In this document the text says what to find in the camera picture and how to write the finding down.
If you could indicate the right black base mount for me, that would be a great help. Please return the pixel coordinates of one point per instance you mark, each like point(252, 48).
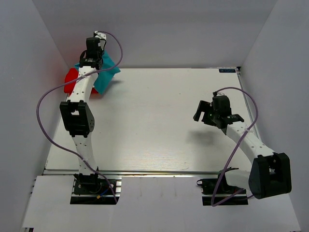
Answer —
point(224, 190)

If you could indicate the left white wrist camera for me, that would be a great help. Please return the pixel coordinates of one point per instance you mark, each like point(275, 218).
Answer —
point(100, 35)

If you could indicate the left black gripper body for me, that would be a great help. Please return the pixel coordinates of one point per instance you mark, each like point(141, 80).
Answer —
point(101, 53)

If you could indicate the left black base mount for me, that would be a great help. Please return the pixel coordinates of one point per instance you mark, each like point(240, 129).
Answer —
point(101, 194)

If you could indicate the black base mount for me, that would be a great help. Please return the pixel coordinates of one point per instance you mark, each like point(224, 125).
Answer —
point(224, 190)
point(101, 194)

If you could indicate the teal t-shirt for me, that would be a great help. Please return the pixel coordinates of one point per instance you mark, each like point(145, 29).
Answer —
point(104, 78)

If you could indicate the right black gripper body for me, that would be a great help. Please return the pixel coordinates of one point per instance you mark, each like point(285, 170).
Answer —
point(210, 116)

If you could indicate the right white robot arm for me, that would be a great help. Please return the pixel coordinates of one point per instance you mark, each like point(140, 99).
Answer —
point(270, 174)

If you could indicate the red folded t-shirt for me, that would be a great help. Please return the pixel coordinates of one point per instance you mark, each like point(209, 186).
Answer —
point(70, 76)

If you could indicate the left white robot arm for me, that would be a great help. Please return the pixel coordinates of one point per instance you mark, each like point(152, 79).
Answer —
point(76, 114)

